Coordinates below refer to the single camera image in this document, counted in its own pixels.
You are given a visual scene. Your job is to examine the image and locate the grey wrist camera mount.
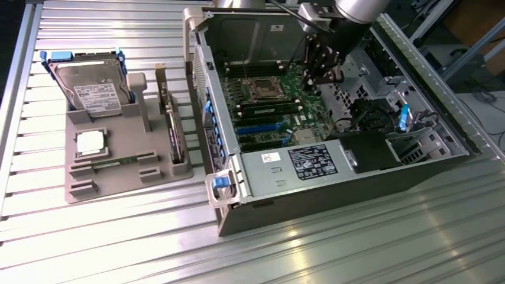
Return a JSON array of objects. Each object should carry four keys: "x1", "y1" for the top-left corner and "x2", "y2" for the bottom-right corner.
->
[{"x1": 298, "y1": 2, "x2": 338, "y2": 34}]

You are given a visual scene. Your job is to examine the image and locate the blue disk wire connector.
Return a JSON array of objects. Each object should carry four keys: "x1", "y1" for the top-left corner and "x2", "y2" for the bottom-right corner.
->
[{"x1": 398, "y1": 104, "x2": 412, "y2": 133}]

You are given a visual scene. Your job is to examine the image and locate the installed RAM stick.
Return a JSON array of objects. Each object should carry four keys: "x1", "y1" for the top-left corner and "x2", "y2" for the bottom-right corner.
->
[{"x1": 242, "y1": 101, "x2": 302, "y2": 117}]

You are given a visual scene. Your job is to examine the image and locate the silver chipset heat sink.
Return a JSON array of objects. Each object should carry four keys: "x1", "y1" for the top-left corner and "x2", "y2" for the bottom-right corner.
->
[{"x1": 294, "y1": 129, "x2": 318, "y2": 146}]

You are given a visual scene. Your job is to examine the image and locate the CPU socket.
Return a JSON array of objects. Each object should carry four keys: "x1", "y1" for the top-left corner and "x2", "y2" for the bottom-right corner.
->
[{"x1": 246, "y1": 76, "x2": 283, "y2": 101}]

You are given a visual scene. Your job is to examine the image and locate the open black PC case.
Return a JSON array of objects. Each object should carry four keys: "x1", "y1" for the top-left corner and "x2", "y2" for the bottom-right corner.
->
[{"x1": 182, "y1": 5, "x2": 484, "y2": 237}]

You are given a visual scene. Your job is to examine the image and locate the black floor cables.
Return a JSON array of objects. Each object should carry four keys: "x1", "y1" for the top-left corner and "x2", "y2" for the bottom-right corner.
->
[{"x1": 468, "y1": 79, "x2": 501, "y2": 105}]

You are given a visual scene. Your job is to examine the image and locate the silver power supply unit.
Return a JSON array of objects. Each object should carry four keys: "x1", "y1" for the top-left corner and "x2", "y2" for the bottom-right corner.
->
[{"x1": 232, "y1": 138, "x2": 359, "y2": 198}]

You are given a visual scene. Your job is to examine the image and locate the green motherboard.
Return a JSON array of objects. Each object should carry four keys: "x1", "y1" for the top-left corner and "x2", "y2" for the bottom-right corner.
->
[{"x1": 219, "y1": 62, "x2": 342, "y2": 153}]

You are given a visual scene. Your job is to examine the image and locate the grey aluminium frame post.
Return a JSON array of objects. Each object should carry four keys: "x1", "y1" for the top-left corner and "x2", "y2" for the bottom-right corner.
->
[{"x1": 408, "y1": 17, "x2": 505, "y2": 87}]

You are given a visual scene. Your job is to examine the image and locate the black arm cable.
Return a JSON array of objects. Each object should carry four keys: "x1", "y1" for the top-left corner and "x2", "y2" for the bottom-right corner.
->
[{"x1": 274, "y1": 0, "x2": 338, "y2": 34}]

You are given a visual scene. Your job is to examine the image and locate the blue case latch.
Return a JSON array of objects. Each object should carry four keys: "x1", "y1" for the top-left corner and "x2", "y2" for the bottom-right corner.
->
[{"x1": 211, "y1": 173, "x2": 231, "y2": 191}]

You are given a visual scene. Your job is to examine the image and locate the silver hard disk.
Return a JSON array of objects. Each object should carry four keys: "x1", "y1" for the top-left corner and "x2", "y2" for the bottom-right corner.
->
[{"x1": 54, "y1": 60, "x2": 124, "y2": 117}]

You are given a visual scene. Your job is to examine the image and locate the grey parts rack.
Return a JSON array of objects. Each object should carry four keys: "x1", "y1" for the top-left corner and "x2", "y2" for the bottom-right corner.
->
[{"x1": 64, "y1": 72, "x2": 196, "y2": 205}]

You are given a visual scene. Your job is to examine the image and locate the graphics card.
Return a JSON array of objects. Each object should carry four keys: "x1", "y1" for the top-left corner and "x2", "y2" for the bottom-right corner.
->
[{"x1": 154, "y1": 62, "x2": 187, "y2": 165}]

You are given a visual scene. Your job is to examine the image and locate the green RAM stick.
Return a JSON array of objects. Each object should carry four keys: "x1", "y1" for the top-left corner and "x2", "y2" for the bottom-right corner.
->
[{"x1": 91, "y1": 156, "x2": 140, "y2": 170}]

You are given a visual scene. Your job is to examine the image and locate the black wire bundle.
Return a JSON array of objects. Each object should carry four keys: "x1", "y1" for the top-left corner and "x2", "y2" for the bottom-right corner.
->
[{"x1": 334, "y1": 99, "x2": 398, "y2": 133}]

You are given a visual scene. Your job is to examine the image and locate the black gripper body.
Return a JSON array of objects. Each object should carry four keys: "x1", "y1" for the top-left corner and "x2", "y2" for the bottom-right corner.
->
[{"x1": 320, "y1": 17, "x2": 374, "y2": 65}]

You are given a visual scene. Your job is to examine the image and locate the silver CPU chip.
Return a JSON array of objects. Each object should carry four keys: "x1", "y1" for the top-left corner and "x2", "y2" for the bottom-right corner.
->
[{"x1": 75, "y1": 132, "x2": 110, "y2": 155}]

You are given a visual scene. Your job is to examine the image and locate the blue disk caddy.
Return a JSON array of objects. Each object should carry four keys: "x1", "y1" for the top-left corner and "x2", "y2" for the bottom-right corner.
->
[{"x1": 39, "y1": 48, "x2": 138, "y2": 120}]

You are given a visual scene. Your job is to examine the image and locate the blue expansion slot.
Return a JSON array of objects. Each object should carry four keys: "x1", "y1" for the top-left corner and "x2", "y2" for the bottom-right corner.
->
[{"x1": 235, "y1": 123, "x2": 278, "y2": 134}]

